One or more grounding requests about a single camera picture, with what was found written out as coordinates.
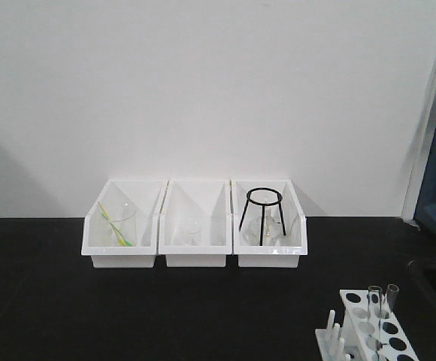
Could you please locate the middle white storage bin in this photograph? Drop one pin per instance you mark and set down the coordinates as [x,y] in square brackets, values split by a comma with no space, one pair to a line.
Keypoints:
[208,202]

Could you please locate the glass beaker in left bin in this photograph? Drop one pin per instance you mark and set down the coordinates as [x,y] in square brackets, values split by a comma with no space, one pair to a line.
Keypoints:
[123,217]

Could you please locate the small glass beaker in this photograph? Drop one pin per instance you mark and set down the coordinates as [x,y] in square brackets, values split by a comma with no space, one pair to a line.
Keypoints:
[191,232]

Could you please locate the white test tube rack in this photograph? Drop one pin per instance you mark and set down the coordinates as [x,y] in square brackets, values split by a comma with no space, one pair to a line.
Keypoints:
[369,331]

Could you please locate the glass flask in right bin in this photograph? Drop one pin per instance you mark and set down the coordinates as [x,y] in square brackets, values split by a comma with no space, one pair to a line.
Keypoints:
[265,231]

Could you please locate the glass test tube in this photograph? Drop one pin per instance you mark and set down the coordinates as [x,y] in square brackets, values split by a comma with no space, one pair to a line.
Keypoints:
[386,308]
[375,294]

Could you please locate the left white storage bin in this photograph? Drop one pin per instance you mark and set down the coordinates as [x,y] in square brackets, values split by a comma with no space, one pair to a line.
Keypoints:
[100,245]

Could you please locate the left glass test tube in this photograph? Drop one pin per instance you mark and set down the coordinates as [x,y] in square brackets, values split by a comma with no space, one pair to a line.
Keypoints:
[375,294]

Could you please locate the right glass test tube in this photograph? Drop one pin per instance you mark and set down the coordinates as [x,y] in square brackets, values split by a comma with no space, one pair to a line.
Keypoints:
[386,308]

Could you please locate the white storage bin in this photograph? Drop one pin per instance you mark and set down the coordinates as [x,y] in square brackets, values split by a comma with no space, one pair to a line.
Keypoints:
[292,246]
[100,245]
[208,202]

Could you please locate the black metal tripod stand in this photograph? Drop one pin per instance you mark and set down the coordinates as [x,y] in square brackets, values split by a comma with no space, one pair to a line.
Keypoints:
[263,204]

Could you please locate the right white storage bin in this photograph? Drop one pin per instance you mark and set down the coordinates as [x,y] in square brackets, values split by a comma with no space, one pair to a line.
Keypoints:
[292,246]

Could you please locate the yellow green stirring rod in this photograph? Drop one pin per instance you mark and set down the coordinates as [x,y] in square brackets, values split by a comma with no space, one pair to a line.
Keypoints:
[120,237]

